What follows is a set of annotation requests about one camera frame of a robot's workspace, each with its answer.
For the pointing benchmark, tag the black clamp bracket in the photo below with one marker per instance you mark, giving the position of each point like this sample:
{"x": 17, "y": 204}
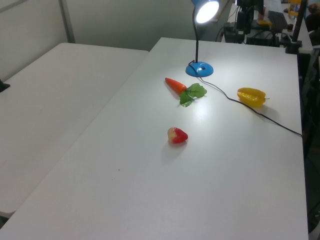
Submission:
{"x": 3, "y": 86}

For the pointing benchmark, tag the black electronics unit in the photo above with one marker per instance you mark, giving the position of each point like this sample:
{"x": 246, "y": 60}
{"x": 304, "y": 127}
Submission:
{"x": 262, "y": 38}

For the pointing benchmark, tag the blue desk lamp base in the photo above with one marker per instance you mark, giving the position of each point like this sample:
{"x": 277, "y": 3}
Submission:
{"x": 199, "y": 69}

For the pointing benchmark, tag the white folding table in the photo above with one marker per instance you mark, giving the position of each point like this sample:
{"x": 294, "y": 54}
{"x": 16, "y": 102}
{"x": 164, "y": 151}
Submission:
{"x": 50, "y": 105}

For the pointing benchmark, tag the black keyboard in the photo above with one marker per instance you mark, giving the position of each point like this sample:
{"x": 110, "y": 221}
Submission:
{"x": 277, "y": 20}

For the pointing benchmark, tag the red yellow toy fruit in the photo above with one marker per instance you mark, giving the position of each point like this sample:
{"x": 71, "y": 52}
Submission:
{"x": 178, "y": 135}

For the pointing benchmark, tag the black camera pole with clamp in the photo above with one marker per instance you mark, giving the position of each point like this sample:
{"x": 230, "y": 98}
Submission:
{"x": 297, "y": 30}

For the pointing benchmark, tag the grey metal post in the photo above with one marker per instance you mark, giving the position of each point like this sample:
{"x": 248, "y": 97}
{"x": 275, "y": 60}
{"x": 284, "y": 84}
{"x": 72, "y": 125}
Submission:
{"x": 67, "y": 22}

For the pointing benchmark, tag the black equipment box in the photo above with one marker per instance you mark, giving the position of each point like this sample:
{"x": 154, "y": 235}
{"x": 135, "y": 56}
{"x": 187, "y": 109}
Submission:
{"x": 232, "y": 33}

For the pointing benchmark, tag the yellow bottle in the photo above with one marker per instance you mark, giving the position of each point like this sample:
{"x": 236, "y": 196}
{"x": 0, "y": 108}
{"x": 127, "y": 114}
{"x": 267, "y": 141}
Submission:
{"x": 293, "y": 8}

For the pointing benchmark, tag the black metal stand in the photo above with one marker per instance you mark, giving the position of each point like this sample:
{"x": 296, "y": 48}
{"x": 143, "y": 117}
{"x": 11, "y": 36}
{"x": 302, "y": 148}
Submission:
{"x": 311, "y": 125}

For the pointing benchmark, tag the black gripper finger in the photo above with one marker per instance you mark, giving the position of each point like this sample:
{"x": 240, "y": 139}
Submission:
{"x": 240, "y": 28}
{"x": 249, "y": 28}

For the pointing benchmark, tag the orange toy carrot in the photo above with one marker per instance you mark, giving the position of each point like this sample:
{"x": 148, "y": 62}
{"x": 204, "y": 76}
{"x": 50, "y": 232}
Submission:
{"x": 176, "y": 85}

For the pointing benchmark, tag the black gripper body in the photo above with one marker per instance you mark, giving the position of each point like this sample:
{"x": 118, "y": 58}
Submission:
{"x": 241, "y": 16}

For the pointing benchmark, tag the yellow toy starfruit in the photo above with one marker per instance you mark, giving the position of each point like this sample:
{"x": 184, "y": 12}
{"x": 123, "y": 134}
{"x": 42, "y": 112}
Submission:
{"x": 251, "y": 96}

